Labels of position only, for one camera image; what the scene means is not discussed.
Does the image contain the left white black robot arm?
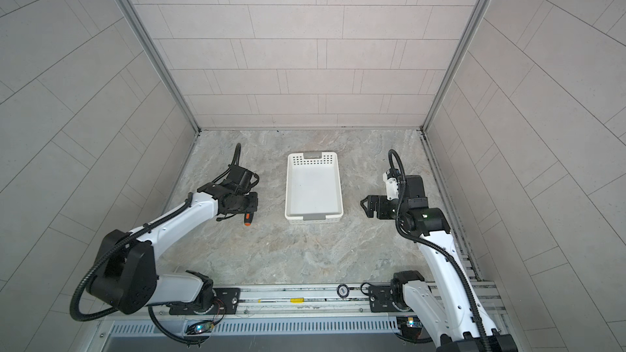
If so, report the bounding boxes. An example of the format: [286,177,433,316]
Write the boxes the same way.
[68,165,259,322]

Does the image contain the white plastic bin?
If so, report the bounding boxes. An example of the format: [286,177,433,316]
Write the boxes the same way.
[285,152,343,225]

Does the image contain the aluminium mounting rail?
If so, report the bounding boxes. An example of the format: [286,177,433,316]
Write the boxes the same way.
[95,280,507,324]

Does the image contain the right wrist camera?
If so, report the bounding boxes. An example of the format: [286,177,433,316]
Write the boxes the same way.
[383,169,399,200]

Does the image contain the orange black handled screwdriver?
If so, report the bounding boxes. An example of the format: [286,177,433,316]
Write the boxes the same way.
[244,213,254,227]

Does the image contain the left black corrugated cable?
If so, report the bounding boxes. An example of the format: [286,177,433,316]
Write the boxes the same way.
[69,142,243,323]

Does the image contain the right black corrugated cable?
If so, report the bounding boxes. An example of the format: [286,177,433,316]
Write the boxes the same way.
[387,148,492,352]

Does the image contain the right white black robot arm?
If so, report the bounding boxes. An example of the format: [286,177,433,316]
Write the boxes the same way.
[360,169,518,351]

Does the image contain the circuit board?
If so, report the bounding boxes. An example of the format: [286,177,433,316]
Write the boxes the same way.
[185,321,215,336]
[396,317,423,331]

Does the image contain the black corrugated cable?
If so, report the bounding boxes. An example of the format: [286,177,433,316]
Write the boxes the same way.
[387,148,492,352]
[69,142,243,323]

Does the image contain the left circuit board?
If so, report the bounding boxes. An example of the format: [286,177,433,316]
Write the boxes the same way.
[185,321,215,336]

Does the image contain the right circuit board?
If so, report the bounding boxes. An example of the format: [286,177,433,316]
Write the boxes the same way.
[396,317,423,331]

